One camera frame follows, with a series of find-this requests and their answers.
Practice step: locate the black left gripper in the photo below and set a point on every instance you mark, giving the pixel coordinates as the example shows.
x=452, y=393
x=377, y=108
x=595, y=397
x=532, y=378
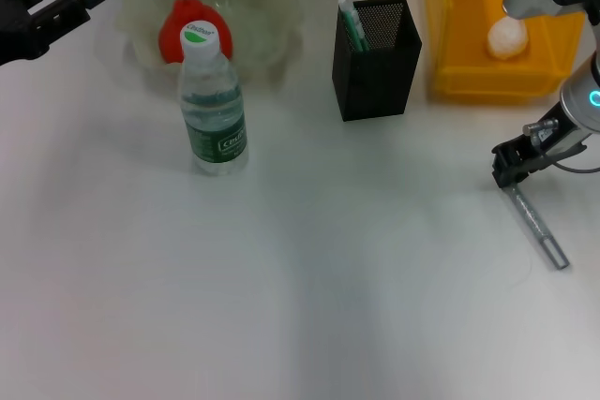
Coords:
x=19, y=30

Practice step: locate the grey pen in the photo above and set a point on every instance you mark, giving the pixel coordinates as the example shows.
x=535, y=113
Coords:
x=534, y=222

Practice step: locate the clear green-label water bottle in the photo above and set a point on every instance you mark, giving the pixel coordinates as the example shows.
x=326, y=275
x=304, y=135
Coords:
x=215, y=114

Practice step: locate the white paper ball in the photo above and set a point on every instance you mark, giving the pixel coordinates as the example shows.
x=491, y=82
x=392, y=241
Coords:
x=508, y=39

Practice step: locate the yellow plastic bin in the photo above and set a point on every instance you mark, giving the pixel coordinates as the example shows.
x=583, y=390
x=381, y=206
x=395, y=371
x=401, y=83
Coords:
x=469, y=77

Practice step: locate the black mesh pen holder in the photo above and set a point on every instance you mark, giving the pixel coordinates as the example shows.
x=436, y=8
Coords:
x=375, y=81

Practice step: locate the pale green glass fruit bowl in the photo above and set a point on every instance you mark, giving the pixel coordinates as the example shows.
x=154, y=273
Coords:
x=262, y=20

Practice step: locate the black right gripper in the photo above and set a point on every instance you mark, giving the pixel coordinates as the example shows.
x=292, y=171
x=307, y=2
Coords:
x=558, y=137

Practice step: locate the orange fruit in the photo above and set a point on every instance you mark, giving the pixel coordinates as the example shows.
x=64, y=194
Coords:
x=171, y=39

